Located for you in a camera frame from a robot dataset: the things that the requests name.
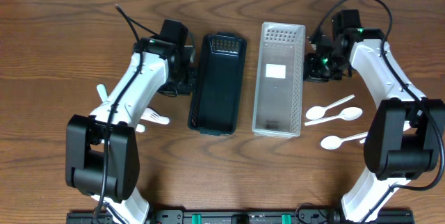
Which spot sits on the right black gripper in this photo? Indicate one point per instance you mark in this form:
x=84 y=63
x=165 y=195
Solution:
x=313 y=69

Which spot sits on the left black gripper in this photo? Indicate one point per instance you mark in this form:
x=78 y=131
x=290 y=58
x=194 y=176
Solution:
x=181 y=84

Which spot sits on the black plastic basket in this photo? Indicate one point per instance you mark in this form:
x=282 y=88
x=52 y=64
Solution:
x=215 y=101

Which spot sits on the white plastic spoon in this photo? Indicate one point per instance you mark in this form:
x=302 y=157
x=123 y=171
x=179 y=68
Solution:
x=405 y=127
x=317 y=112
x=348 y=114
x=334 y=142

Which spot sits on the clear plastic basket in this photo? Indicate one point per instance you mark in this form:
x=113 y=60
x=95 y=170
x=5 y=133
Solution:
x=277 y=108

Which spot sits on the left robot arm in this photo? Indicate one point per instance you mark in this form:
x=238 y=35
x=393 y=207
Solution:
x=101 y=150

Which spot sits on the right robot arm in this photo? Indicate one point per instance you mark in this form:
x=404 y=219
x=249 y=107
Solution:
x=405 y=138

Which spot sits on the white plastic fork top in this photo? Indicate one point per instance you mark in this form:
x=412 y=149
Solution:
x=150 y=115

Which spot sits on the white plastic fork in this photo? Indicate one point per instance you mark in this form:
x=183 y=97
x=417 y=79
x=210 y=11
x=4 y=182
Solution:
x=164 y=120
x=140 y=128
x=150 y=115

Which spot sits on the white plastic fork middle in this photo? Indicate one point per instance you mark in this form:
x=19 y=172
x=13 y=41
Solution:
x=164 y=120

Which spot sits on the white label in basket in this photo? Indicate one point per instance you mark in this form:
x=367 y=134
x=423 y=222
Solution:
x=275 y=71

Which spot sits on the white plastic fork left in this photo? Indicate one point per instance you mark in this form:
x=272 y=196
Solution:
x=140 y=128

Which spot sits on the white plastic fork handle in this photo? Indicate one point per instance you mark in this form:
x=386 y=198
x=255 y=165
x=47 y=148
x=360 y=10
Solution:
x=102 y=92

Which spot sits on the black mounting rail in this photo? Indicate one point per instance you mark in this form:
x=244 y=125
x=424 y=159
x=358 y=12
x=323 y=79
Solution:
x=224 y=217

